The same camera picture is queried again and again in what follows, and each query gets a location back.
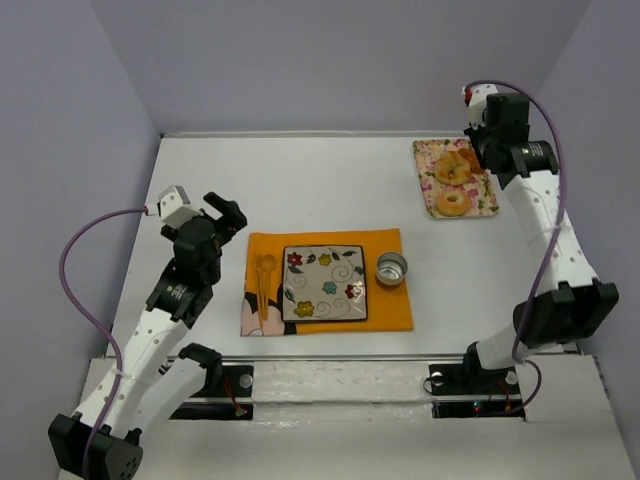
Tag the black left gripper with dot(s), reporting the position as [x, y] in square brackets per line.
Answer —
[226, 220]

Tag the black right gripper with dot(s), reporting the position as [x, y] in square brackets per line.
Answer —
[482, 145]

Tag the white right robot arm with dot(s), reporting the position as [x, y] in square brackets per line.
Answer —
[567, 301]

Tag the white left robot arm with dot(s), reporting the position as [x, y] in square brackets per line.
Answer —
[103, 438]

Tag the brown pastry bread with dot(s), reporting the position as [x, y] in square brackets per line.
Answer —
[473, 160]

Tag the glazed bagel bread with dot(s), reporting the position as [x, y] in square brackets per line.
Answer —
[452, 169]

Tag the orange plastic spoon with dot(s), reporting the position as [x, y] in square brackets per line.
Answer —
[267, 264]

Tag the floral rectangular tray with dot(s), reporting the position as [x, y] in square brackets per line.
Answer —
[479, 189]

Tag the square floral ceramic plate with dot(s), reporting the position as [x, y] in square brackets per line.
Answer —
[324, 283]

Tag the small metal cup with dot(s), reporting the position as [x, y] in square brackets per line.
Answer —
[391, 268]

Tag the orange cartoon placemat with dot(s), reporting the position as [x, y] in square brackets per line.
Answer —
[388, 307]

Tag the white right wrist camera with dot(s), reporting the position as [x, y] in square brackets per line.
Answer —
[475, 99]

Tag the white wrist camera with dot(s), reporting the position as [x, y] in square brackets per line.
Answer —
[174, 207]
[475, 99]

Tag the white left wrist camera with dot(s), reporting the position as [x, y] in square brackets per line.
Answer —
[174, 207]

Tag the plain ring donut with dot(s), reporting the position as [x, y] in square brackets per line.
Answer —
[453, 203]

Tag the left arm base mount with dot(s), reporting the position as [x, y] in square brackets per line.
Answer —
[227, 399]

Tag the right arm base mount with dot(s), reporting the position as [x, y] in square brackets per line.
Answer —
[455, 395]

